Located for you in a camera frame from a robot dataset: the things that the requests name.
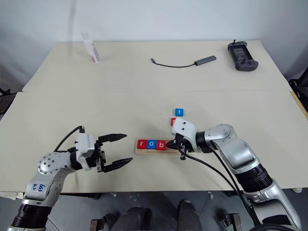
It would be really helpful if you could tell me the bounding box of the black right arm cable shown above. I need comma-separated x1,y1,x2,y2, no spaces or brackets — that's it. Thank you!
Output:
180,153,301,231
211,148,244,193

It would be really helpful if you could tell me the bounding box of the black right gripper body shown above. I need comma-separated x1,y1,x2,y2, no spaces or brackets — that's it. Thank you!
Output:
173,133,194,161

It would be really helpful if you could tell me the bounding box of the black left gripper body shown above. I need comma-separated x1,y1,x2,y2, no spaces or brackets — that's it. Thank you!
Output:
94,139,108,174

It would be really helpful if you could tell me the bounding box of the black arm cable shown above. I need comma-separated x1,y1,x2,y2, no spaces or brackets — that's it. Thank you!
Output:
53,126,86,153
211,148,244,193
180,153,301,231

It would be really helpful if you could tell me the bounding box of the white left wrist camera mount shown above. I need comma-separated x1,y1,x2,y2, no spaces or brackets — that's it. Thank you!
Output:
75,133,97,172

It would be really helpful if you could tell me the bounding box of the wooden letter tray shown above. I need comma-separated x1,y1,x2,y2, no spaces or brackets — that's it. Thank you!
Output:
134,139,180,156

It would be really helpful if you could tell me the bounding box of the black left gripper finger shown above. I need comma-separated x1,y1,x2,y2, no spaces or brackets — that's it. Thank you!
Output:
98,132,128,145
103,157,134,173

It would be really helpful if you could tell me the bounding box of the dark rounded shape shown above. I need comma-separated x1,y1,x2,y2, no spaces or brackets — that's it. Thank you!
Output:
177,200,203,231
112,206,153,231

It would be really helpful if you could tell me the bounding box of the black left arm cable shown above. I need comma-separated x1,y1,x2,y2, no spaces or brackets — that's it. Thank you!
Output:
53,126,86,153

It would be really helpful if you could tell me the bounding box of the white toothpaste tube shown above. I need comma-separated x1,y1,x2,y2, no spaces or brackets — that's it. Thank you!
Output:
81,32,101,65

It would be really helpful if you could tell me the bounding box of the black handheld controller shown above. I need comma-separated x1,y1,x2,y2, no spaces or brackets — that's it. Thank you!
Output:
227,39,259,72

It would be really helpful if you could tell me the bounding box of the black metal stand bracket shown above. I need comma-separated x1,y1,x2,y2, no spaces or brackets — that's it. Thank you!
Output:
90,212,115,231
216,211,242,229

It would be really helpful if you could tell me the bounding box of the black equipment frame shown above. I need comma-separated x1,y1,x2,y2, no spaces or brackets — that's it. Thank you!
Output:
288,71,308,117

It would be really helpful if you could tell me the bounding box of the black tripod stand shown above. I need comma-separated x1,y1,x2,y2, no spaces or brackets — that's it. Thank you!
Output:
0,87,13,116

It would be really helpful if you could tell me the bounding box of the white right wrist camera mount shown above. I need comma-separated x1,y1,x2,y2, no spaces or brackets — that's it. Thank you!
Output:
171,117,202,153

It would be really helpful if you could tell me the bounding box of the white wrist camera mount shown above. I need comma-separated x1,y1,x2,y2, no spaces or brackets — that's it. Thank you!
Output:
75,133,97,172
171,117,202,153

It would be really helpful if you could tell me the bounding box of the grey usb hub with cable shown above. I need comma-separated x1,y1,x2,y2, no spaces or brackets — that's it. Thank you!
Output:
150,55,217,68

